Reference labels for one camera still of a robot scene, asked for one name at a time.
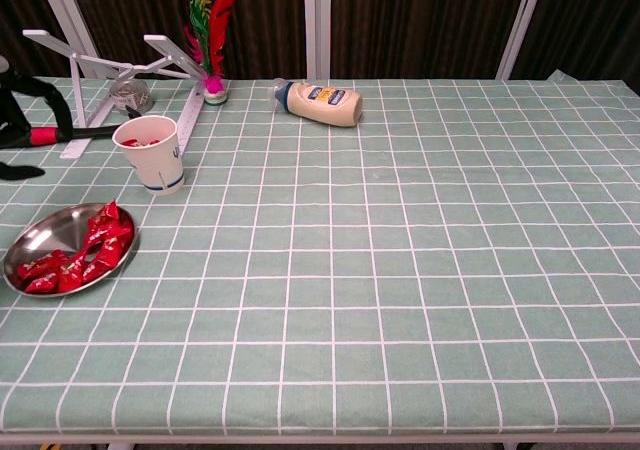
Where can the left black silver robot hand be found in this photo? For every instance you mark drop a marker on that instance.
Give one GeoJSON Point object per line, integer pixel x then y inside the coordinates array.
{"type": "Point", "coordinates": [35, 90]}

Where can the heap of red candies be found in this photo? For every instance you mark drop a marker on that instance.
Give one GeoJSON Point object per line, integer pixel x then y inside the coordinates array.
{"type": "Point", "coordinates": [107, 250]}

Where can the white paper cup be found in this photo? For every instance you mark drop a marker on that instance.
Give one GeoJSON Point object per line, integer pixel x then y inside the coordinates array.
{"type": "Point", "coordinates": [160, 165]}

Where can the red black claw hammer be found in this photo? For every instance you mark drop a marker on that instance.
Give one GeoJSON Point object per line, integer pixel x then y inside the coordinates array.
{"type": "Point", "coordinates": [47, 135]}

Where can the dark brown curtain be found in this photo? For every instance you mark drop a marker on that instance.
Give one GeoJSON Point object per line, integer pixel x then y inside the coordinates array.
{"type": "Point", "coordinates": [15, 20]}
{"type": "Point", "coordinates": [425, 20]}
{"type": "Point", "coordinates": [140, 5]}
{"type": "Point", "coordinates": [590, 20]}

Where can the silver folding laptop stand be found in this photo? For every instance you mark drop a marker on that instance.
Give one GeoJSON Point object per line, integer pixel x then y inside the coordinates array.
{"type": "Point", "coordinates": [165, 50]}

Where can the round metal plate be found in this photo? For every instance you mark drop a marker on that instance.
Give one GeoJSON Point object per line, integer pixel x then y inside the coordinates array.
{"type": "Point", "coordinates": [55, 230]}

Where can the colourful feather shuttlecock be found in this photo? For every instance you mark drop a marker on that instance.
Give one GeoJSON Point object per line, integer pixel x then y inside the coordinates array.
{"type": "Point", "coordinates": [220, 20]}

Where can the mayonnaise squeeze bottle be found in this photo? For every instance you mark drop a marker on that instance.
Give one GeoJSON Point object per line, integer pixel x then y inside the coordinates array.
{"type": "Point", "coordinates": [325, 107]}

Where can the green checked tablecloth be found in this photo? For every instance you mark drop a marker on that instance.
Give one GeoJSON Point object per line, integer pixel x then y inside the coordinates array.
{"type": "Point", "coordinates": [375, 270]}

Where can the white partition post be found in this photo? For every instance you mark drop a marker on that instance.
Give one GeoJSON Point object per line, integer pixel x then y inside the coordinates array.
{"type": "Point", "coordinates": [520, 25]}
{"type": "Point", "coordinates": [65, 10]}
{"type": "Point", "coordinates": [317, 20]}

